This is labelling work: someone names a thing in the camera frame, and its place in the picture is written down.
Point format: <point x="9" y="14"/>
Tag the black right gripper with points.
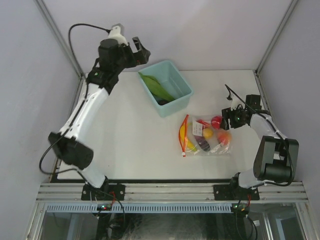
<point x="227" y="114"/>

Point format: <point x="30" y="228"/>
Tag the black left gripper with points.
<point x="140" y="58"/>

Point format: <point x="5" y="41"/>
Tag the slotted grey cable duct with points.
<point x="140" y="208"/>

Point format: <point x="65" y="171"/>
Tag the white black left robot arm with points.
<point x="114" y="55"/>

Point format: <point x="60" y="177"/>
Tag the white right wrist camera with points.
<point x="234" y="101"/>

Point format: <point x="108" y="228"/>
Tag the yellow fake lemon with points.
<point x="207" y="133"/>

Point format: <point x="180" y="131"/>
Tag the red fake apple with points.
<point x="216" y="122"/>

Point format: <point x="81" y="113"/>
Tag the orange fake fruit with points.
<point x="224" y="137"/>

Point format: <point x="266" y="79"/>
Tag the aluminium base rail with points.
<point x="169" y="192"/>

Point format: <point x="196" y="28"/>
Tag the green fake leafy vegetable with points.
<point x="155" y="87"/>

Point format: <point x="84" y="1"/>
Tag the light blue plastic bin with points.
<point x="171" y="79"/>

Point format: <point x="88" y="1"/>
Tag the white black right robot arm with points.
<point x="276" y="158"/>

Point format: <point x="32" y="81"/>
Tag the small dark fake food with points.
<point x="162" y="102"/>

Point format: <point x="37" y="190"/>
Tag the yellow fake banana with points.
<point x="185" y="143"/>

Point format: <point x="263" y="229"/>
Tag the purple fake eggplant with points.
<point x="202" y="142"/>

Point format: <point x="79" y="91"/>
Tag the clear zip top bag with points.
<point x="195" y="129"/>

